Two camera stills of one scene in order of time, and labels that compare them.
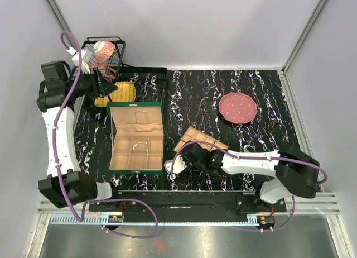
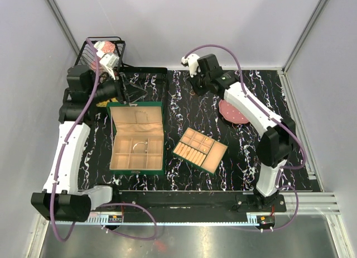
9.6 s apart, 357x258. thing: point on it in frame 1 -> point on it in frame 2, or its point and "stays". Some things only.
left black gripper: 100,86 -> 134,92
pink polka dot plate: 237,108 stays
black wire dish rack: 106,54 stays
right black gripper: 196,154 -> 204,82
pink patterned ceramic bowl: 103,50 stays
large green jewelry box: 138,146 stays
